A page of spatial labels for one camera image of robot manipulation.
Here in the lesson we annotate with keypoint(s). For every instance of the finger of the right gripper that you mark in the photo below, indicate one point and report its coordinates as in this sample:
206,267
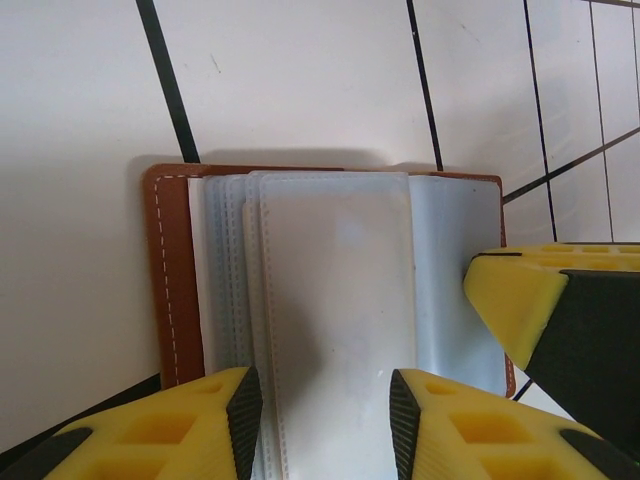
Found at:
575,325

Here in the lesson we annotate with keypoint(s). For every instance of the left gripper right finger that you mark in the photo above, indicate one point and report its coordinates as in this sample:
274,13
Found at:
490,440

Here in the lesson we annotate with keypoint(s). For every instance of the brown leather card holder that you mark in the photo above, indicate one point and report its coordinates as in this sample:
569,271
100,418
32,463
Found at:
170,250

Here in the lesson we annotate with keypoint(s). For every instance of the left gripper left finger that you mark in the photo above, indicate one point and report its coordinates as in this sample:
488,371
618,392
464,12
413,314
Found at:
150,435

